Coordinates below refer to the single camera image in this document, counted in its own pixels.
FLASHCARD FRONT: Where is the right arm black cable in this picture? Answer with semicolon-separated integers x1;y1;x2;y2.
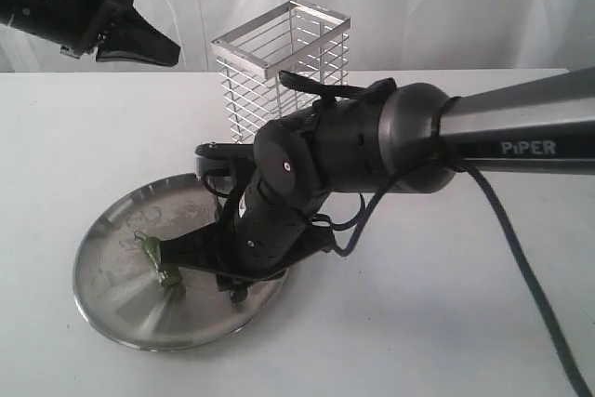
306;164;591;397

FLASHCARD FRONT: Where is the chrome wire utensil rack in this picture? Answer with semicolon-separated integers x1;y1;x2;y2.
211;0;350;143

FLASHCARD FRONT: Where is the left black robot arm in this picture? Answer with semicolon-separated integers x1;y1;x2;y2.
1;0;181;67

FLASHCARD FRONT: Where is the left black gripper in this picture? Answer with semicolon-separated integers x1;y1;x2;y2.
41;0;180;67

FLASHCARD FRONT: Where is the round stainless steel plate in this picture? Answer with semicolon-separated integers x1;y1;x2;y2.
73;173;285;351

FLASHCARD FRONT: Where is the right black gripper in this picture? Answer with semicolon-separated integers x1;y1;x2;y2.
161;210;336;303

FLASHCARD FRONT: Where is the dark green zucchini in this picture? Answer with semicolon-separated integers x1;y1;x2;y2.
134;231;182;288

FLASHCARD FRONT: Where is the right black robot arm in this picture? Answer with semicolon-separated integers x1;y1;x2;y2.
158;69;594;292

